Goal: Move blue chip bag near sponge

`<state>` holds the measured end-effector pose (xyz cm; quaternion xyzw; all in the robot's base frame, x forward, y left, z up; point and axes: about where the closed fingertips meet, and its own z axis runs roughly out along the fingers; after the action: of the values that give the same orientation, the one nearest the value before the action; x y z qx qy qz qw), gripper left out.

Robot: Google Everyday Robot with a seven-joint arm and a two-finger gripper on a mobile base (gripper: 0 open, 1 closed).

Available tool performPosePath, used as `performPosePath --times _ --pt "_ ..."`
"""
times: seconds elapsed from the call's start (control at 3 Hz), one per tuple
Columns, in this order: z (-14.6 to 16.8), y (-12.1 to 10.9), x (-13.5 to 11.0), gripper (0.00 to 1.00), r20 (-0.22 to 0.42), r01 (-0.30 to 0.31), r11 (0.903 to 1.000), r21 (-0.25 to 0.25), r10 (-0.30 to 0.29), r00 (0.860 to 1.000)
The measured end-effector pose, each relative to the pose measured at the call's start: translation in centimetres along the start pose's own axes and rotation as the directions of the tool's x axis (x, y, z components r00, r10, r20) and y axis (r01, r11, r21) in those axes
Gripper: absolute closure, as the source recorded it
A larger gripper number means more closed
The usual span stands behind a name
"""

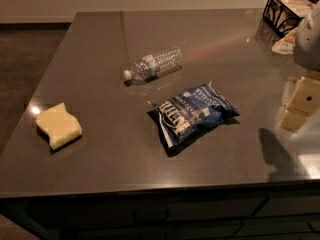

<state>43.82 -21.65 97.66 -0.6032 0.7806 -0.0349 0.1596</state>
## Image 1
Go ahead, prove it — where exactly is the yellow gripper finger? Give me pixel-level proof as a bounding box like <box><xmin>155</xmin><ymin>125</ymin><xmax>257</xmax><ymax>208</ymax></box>
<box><xmin>288</xmin><ymin>76</ymin><xmax>320</xmax><ymax>115</ymax></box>
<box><xmin>279</xmin><ymin>110</ymin><xmax>307</xmax><ymax>132</ymax></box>

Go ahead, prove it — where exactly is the blue chip bag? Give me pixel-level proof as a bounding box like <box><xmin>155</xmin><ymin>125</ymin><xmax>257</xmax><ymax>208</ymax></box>
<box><xmin>150</xmin><ymin>82</ymin><xmax>240</xmax><ymax>148</ymax></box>

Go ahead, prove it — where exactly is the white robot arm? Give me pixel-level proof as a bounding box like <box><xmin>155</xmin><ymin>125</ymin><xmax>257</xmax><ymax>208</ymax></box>
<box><xmin>279</xmin><ymin>3</ymin><xmax>320</xmax><ymax>132</ymax></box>

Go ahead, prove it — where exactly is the yellow sponge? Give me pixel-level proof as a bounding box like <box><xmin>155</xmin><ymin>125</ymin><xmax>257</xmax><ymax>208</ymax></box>
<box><xmin>36</xmin><ymin>103</ymin><xmax>82</xmax><ymax>150</ymax></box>

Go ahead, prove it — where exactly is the clear plastic water bottle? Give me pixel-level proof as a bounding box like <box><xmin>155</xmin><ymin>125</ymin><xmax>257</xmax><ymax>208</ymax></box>
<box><xmin>123</xmin><ymin>46</ymin><xmax>182</xmax><ymax>84</ymax></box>

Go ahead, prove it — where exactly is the black wire napkin holder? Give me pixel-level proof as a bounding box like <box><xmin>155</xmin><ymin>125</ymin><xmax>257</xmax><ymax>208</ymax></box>
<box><xmin>263</xmin><ymin>0</ymin><xmax>316</xmax><ymax>37</ymax></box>

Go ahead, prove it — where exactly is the dark drawer with handle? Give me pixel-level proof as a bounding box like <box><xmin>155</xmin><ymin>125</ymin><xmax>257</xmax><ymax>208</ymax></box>
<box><xmin>28</xmin><ymin>192</ymin><xmax>266</xmax><ymax>229</ymax></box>

